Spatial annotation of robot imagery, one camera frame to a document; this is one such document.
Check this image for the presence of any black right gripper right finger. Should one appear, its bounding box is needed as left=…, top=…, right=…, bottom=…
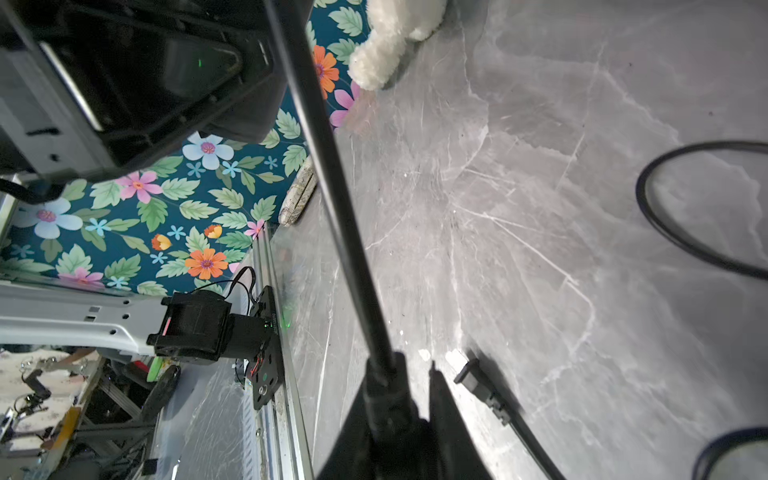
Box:
left=429, top=363, right=491, bottom=480

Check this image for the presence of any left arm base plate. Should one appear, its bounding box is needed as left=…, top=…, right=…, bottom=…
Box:
left=245, top=286, right=285, bottom=412

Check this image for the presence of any white teddy bear blue shirt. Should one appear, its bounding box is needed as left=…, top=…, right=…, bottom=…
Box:
left=348, top=0, right=447, bottom=91

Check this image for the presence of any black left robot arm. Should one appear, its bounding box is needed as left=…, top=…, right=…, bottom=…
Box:
left=1, top=1, right=287, bottom=204

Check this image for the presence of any black cord with plug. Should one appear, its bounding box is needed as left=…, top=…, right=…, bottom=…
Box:
left=452, top=139, right=768, bottom=480

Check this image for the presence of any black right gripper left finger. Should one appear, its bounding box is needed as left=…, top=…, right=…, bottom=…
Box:
left=316, top=386, right=430, bottom=479

